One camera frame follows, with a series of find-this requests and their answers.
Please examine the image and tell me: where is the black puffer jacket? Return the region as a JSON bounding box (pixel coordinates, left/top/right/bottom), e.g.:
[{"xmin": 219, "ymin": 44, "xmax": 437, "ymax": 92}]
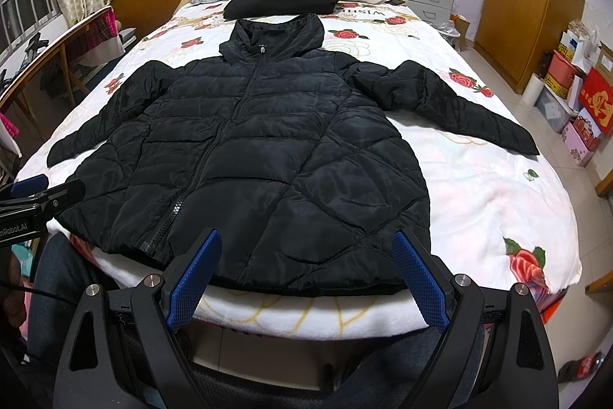
[{"xmin": 47, "ymin": 15, "xmax": 537, "ymax": 297}]

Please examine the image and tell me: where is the person's jeans leg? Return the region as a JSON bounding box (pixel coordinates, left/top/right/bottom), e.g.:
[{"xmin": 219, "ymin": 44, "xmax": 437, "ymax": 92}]
[{"xmin": 27, "ymin": 233, "xmax": 118, "ymax": 373}]

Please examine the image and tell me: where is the white floral bed blanket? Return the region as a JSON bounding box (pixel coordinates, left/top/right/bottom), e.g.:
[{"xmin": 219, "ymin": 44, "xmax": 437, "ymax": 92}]
[{"xmin": 13, "ymin": 0, "xmax": 583, "ymax": 342}]

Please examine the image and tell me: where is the wooden desk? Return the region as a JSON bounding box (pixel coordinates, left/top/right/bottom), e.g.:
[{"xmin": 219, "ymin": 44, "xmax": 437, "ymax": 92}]
[{"xmin": 1, "ymin": 6, "xmax": 125, "ymax": 142}]

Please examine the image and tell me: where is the red gift box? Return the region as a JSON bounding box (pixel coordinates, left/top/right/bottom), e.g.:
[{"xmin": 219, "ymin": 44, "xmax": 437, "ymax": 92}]
[{"xmin": 580, "ymin": 69, "xmax": 613, "ymax": 135}]

